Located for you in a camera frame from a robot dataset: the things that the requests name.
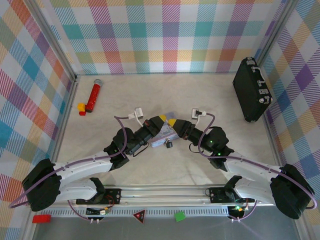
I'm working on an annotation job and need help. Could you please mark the light blue zip pouch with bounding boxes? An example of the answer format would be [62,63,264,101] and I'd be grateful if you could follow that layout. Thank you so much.
[150,111,180,149]

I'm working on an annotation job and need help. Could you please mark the red glitter toy microphone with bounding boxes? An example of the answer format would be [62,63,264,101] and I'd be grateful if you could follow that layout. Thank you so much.
[86,78,103,113]

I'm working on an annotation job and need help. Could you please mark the black briefcase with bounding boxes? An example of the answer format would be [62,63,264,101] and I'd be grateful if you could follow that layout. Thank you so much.
[232,56,274,123]

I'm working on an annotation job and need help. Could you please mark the red triangle warning sign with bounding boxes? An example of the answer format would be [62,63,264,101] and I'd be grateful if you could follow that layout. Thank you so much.
[132,209,146,224]

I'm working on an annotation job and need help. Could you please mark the red toy brick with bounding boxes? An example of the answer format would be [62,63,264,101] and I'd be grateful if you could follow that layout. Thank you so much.
[32,214,51,223]

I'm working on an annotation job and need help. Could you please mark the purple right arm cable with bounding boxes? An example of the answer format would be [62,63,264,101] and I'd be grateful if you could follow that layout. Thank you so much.
[198,112,316,222]

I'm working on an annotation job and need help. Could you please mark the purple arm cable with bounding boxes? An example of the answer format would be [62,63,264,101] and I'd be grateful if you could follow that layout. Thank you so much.
[8,115,131,221]
[198,112,316,222]

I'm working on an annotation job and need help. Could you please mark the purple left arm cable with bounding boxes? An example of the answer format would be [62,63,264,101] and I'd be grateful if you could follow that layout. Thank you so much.
[8,115,131,221]

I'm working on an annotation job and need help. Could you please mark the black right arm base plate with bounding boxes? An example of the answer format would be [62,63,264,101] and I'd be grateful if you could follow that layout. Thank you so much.
[208,186,256,204]

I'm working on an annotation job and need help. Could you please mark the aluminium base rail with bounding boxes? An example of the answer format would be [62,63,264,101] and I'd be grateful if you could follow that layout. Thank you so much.
[27,184,276,207]

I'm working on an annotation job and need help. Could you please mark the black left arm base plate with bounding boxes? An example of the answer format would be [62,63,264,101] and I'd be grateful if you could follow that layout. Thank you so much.
[75,187,123,206]

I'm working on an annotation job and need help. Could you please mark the white slotted cable duct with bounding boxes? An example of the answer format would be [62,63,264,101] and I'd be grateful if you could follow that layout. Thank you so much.
[41,207,230,216]

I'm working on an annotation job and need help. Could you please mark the aluminium frame post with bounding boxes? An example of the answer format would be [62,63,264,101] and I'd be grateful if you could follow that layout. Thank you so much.
[254,0,300,66]
[26,0,78,81]

